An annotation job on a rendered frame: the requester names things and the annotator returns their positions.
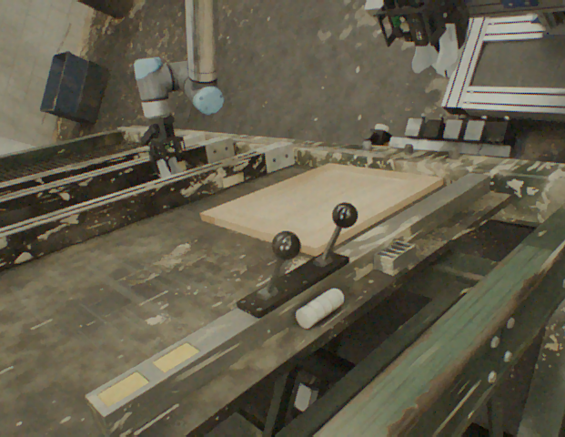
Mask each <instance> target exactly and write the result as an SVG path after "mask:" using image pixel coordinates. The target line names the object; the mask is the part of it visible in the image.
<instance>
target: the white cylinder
mask: <svg viewBox="0 0 565 437"><path fill-rule="evenodd" d="M343 301H344V296H343V294H342V292H341V291H340V290H337V289H331V290H328V291H326V292H325V293H323V294H322V295H320V296H319V297H317V298H315V299H314V300H312V301H311V302H310V303H308V304H307V305H305V306H304V307H302V308H301V309H299V310H297V312H296V318H297V321H298V323H299V325H300V326H302V327H303V328H305V329H308V328H310V327H312V326H313V325H314V324H316V323H317V322H319V321H320V320H322V319H323V318H325V317H326V316H327V315H328V314H329V313H331V312H332V311H334V310H336V309H337V308H338V307H339V306H340V305H341V304H342V303H343Z"/></svg>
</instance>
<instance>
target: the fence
mask: <svg viewBox="0 0 565 437"><path fill-rule="evenodd" d="M489 186H490V175H482V174H475V173H468V175H466V176H464V177H463V178H460V179H458V180H457V181H455V182H453V183H451V184H450V185H448V186H446V187H445V188H443V189H441V190H440V191H438V192H436V193H434V194H433V195H431V196H429V197H428V198H425V199H423V200H422V201H420V202H419V203H417V204H416V205H414V206H412V207H411V208H408V209H406V210H405V211H403V212H401V213H399V214H398V215H397V216H395V217H394V218H391V219H389V220H388V221H386V222H384V223H382V224H381V225H379V226H377V227H375V228H374V229H372V230H371V231H369V232H367V233H365V234H364V235H362V236H360V237H358V238H357V239H354V240H353V241H351V242H349V243H348V244H347V245H345V246H343V247H341V248H340V249H337V250H336V251H334V252H335V253H338V254H341V255H344V256H348V257H349V264H347V265H346V266H344V267H342V268H341V269H339V270H337V271H335V272H334V273H332V274H331V275H329V276H327V277H326V278H324V279H323V280H321V281H320V282H318V283H317V284H315V285H313V286H312V287H310V288H308V289H307V290H305V291H303V292H301V293H300V294H298V295H297V296H296V297H294V298H293V299H291V300H289V301H287V302H286V303H284V304H283V305H281V306H279V307H278V308H276V309H275V310H272V311H271V312H269V314H267V315H265V316H264V317H262V318H260V319H258V318H256V317H254V316H252V315H250V314H248V313H246V312H244V311H243V310H240V309H238V308H236V309H234V310H232V311H230V312H229V313H227V314H226V315H224V316H222V317H220V318H219V319H217V320H214V321H213V322H211V323H209V324H208V325H207V326H205V327H203V328H202V329H200V330H197V331H196V332H194V333H192V334H190V335H189V336H187V337H185V338H184V339H183V340H180V341H179V342H177V343H175V344H173V345H172V346H170V347H168V348H167V349H165V350H163V351H161V352H159V353H158V354H156V355H155V356H153V357H151V358H150V359H148V360H146V361H144V362H142V363H140V364H138V365H137V366H136V367H134V368H133V369H131V370H129V371H127V372H125V373H123V374H121V375H120V376H118V377H116V378H115V379H113V380H112V381H110V382H108V383H106V384H104V385H103V386H101V387H99V388H97V389H96V390H94V391H92V392H90V393H88V394H87V395H86V402H87V405H88V408H89V411H90V413H91V416H92V418H93V421H94V424H95V425H96V426H97V427H98V428H99V430H100V431H101V432H102V433H103V434H104V435H105V437H126V436H127V435H128V434H129V433H131V432H133V431H134V430H136V429H137V428H139V427H140V426H142V425H143V424H145V423H146V422H148V421H149V420H151V419H152V418H154V417H155V416H157V415H158V414H159V413H160V412H162V411H164V410H165V409H167V408H168V407H170V406H171V405H173V404H174V403H176V402H177V401H179V400H181V399H182V398H184V397H185V396H187V395H188V394H189V393H190V392H192V391H194V390H195V389H196V388H198V387H199V386H201V385H202V384H204V383H205V382H207V381H209V380H210V379H212V378H213V377H215V376H216V375H218V374H219V373H220V372H221V371H223V370H225V369H226V368H228V367H229V366H231V365H232V364H234V363H235V362H237V361H239V360H240V359H242V358H243V357H245V356H246V355H247V354H249V353H250V352H251V351H253V350H254V349H256V348H257V347H259V346H260V345H262V344H263V343H265V342H266V341H268V340H270V339H271V338H273V337H274V336H276V335H277V334H279V333H280V332H281V331H283V330H284V329H286V328H287V327H289V326H290V325H292V324H293V323H295V322H296V321H297V318H296V312H297V310H299V309H301V308H302V307H304V306H305V305H307V304H308V303H310V302H311V301H312V300H314V299H315V298H317V297H319V296H320V295H322V294H323V293H325V292H326V291H328V290H331V289H337V290H340V291H342V290H344V289H345V288H346V287H348V286H349V285H351V284H352V283H354V282H355V281H357V280H358V279H360V278H362V277H363V276H365V275H366V274H368V273H369V272H371V271H372V270H373V269H374V254H375V253H377V252H378V251H380V250H381V249H384V248H385V247H386V246H387V245H389V244H390V243H392V242H393V241H395V240H397V241H401V242H405V243H408V244H412V243H413V242H415V241H416V240H418V239H420V238H421V237H423V236H424V235H426V234H427V233H429V232H430V231H432V230H433V229H434V228H436V227H437V226H439V225H440V224H442V223H443V222H445V221H446V220H447V219H449V218H451V217H452V216H454V215H455V214H457V213H458V212H460V211H461V210H463V209H464V208H465V207H467V206H468V205H470V204H471V203H473V202H474V201H476V200H477V199H479V198H481V197H482V196H484V195H485V194H487V193H488V192H489ZM185 343H188V344H189V345H191V346H192V347H194V348H195V349H197V350H198V351H199V352H198V353H196V354H194V355H193V356H191V357H190V358H188V359H186V360H185V361H182V362H181V363H179V364H178V365H177V366H175V367H174V368H172V369H170V370H169V371H167V372H163V371H161V370H160V369H159V368H158V367H157V366H156V365H155V364H153V362H154V361H156V360H158V359H160V358H161V357H163V356H165V355H166V354H168V353H169V352H171V351H173V350H175V349H176V348H178V347H180V346H182V345H183V344H185ZM135 372H138V373H139V374H140V375H142V376H143V377H144V378H145V379H146V380H147V381H149V383H147V384H146V385H144V386H143V387H141V388H139V389H138V390H136V391H134V392H132V393H131V394H129V395H127V396H126V397H125V398H123V399H122V400H120V401H118V402H116V403H115V404H113V405H111V406H110V407H108V408H107V407H106V405H105V404H104V403H103V402H102V401H101V400H100V399H99V398H98V397H97V395H98V394H99V393H101V392H103V391H105V390H107V389H109V388H110V387H112V386H114V385H115V384H117V383H119V382H120V381H122V380H124V379H125V378H127V377H129V376H130V375H132V374H134V373H135Z"/></svg>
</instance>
